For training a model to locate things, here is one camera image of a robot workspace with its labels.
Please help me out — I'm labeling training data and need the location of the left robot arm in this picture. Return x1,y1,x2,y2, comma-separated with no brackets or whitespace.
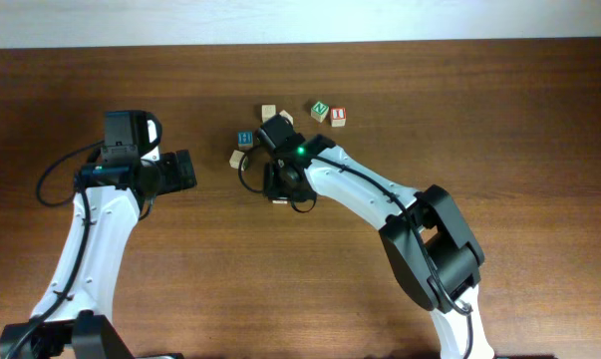
0,110,196,358

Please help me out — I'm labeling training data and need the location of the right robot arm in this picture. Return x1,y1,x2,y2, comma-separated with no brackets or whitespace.
257,115,495,358

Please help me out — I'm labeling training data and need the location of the wooden block number five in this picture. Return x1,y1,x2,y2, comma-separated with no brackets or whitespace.
229,150,249,170

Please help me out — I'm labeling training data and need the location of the blue H block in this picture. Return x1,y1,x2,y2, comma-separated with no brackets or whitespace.
237,132,254,152

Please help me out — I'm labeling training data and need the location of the wooden block blue side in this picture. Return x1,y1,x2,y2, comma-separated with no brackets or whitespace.
278,110,294,126

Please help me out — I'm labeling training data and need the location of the green N block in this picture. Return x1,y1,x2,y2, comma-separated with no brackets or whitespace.
310,101,330,123

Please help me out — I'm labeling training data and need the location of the red I block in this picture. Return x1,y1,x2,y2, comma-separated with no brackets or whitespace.
330,108,347,128

